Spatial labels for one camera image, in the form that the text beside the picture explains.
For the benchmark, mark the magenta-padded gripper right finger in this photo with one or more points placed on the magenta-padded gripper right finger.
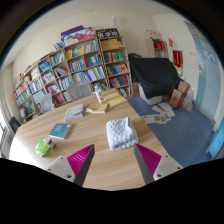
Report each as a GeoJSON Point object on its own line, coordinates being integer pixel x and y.
{"type": "Point", "coordinates": [151, 161]}

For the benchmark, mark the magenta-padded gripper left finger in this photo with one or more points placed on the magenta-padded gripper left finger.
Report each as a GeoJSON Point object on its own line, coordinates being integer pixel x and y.
{"type": "Point", "coordinates": [78, 163]}

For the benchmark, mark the white-grey knitted towel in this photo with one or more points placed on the white-grey knitted towel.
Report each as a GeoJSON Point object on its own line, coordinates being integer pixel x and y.
{"type": "Point", "coordinates": [120, 133]}

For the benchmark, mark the teal book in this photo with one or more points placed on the teal book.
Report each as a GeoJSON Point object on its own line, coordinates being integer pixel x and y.
{"type": "Point", "coordinates": [60, 130]}

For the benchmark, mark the green plastic bag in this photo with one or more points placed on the green plastic bag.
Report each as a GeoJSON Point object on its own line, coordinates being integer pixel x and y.
{"type": "Point", "coordinates": [41, 148]}

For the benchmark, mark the papers on floor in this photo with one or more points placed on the papers on floor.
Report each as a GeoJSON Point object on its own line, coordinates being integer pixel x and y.
{"type": "Point", "coordinates": [160, 115]}

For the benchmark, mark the grey-blue book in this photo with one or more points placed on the grey-blue book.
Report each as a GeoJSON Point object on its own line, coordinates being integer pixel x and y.
{"type": "Point", "coordinates": [74, 112]}

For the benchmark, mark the white storage box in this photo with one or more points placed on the white storage box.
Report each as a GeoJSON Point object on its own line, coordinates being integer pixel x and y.
{"type": "Point", "coordinates": [150, 99]}

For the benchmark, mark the translucent grey chair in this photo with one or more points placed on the translucent grey chair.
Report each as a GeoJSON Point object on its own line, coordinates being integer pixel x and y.
{"type": "Point", "coordinates": [79, 90]}
{"type": "Point", "coordinates": [46, 102]}

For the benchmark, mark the clear plastic bag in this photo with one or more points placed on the clear plastic bag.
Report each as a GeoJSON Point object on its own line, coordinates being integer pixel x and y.
{"type": "Point", "coordinates": [188, 101]}

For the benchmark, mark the brown cardboard box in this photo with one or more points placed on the brown cardboard box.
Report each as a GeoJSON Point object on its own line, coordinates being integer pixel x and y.
{"type": "Point", "coordinates": [178, 96]}

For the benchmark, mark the white bottle with red print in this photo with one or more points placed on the white bottle with red print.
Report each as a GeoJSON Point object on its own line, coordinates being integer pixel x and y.
{"type": "Point", "coordinates": [99, 95]}

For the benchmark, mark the large yellow book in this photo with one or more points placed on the large yellow book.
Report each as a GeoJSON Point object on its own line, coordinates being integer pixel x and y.
{"type": "Point", "coordinates": [115, 99]}

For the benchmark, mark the black office chair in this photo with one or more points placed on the black office chair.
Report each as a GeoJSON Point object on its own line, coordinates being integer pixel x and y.
{"type": "Point", "coordinates": [14, 124]}

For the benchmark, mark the black cloth cover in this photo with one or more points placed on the black cloth cover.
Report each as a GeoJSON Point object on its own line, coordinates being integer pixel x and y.
{"type": "Point", "coordinates": [153, 75]}

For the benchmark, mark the light blue door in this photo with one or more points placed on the light blue door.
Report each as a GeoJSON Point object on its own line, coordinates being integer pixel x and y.
{"type": "Point", "coordinates": [208, 83]}

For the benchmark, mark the wooden bookshelf unit with books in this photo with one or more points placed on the wooden bookshelf unit with books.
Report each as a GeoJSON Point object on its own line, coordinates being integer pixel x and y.
{"type": "Point", "coordinates": [83, 63]}

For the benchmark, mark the red hanging banner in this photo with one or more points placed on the red hanging banner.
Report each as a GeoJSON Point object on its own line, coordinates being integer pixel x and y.
{"type": "Point", "coordinates": [177, 58]}

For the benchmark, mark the small wooden wall shelf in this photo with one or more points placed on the small wooden wall shelf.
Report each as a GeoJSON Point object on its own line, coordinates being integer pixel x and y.
{"type": "Point", "coordinates": [158, 48]}

